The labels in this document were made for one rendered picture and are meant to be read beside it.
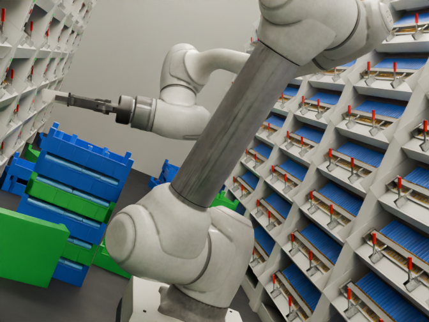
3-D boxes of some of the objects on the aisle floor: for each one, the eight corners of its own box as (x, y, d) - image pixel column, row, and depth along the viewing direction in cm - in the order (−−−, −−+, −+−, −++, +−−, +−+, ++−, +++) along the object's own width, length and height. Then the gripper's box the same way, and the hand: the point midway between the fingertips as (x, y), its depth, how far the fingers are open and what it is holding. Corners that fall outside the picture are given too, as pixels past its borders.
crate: (46, 288, 229) (70, 232, 227) (-46, 266, 214) (-21, 206, 213) (41, 278, 236) (64, 223, 234) (-47, 256, 221) (-24, 198, 220)
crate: (82, 269, 263) (90, 250, 262) (80, 287, 243) (89, 266, 243) (4, 241, 257) (13, 222, 256) (-3, 257, 237) (6, 236, 236)
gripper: (129, 127, 181) (36, 110, 177) (128, 122, 194) (41, 107, 190) (135, 98, 181) (41, 80, 177) (133, 96, 193) (46, 79, 189)
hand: (55, 96), depth 184 cm, fingers closed
